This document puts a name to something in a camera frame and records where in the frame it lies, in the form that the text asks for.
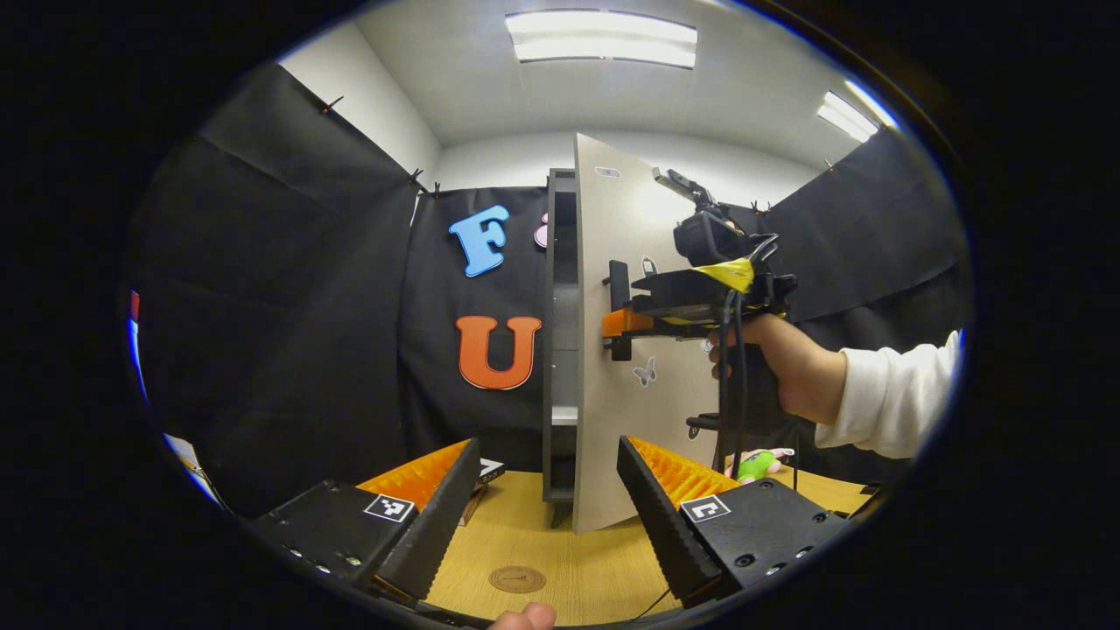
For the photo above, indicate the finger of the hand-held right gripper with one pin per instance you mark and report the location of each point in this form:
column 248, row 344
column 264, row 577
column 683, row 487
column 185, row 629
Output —
column 674, row 302

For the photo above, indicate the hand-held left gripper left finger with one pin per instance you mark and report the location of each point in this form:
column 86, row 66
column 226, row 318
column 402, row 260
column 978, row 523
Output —
column 437, row 525

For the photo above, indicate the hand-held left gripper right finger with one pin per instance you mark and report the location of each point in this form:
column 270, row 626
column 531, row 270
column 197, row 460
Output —
column 665, row 534

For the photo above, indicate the grey cabinet door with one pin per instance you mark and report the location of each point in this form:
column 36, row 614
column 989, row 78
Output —
column 621, row 210

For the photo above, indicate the round brown coaster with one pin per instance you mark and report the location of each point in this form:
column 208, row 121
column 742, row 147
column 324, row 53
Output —
column 517, row 579

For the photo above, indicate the dark grey cabinet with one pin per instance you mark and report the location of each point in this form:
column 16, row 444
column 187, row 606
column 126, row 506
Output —
column 564, row 367

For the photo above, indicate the tan book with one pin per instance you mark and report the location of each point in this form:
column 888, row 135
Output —
column 472, row 505

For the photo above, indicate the pink and green plush toy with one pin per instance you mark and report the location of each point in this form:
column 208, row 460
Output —
column 757, row 464

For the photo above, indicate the small ceiling light panel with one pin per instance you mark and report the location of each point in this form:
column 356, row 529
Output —
column 844, row 118

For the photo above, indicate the large ceiling light panel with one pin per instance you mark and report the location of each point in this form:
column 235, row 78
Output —
column 604, row 39

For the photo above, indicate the black backdrop cloth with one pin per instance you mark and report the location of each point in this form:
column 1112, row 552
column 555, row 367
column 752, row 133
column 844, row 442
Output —
column 306, row 306

